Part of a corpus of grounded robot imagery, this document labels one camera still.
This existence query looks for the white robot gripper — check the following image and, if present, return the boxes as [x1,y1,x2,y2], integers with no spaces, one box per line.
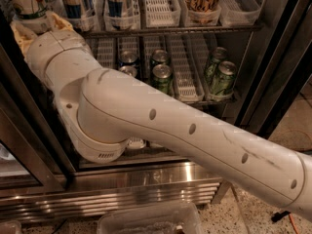
[9,11,94,83]

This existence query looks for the white green 7up can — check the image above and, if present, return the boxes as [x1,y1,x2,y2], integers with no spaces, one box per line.
[9,0,50,34]

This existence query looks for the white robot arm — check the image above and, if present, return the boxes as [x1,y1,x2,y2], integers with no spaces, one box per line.
[10,14,312,220]

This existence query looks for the blue gold tall can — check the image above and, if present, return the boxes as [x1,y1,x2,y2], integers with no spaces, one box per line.
[62,0,95,19]

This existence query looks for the rear blue pepsi can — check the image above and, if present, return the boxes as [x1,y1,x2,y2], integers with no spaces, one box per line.
[119,51,140,68]

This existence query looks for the blue pepsi can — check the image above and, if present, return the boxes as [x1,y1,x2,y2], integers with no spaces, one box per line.
[119,65,139,79]
[119,51,140,68]

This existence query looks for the front blue pepsi can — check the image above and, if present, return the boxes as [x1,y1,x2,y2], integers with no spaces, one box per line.
[119,65,139,79]

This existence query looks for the rear green soda can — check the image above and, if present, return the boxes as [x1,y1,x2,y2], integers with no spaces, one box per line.
[150,49,171,67]

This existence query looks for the green soda can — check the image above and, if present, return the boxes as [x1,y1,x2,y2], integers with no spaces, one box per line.
[151,64,173,94]
[150,49,171,67]

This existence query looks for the front green soda can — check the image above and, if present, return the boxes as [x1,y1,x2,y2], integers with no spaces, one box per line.
[151,64,173,94]

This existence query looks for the right rear green can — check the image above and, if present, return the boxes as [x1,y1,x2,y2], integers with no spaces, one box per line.
[204,47,228,84]

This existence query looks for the right front green can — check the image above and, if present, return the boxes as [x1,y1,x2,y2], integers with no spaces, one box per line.
[210,61,237,97]

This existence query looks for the clear plastic bin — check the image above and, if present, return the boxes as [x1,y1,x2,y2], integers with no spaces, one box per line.
[97,202,205,234]

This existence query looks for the black stand leg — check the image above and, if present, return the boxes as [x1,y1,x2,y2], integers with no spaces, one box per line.
[271,211,290,223]

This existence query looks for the orange cable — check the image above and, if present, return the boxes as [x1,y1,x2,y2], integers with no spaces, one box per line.
[288,213,300,234]

